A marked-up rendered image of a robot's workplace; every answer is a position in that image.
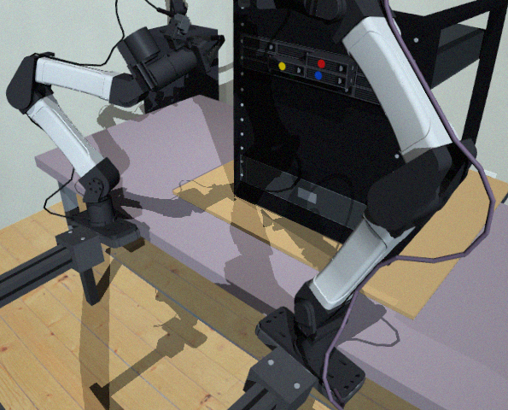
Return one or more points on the flat wooden board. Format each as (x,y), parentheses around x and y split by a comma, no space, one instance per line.
(404,286)

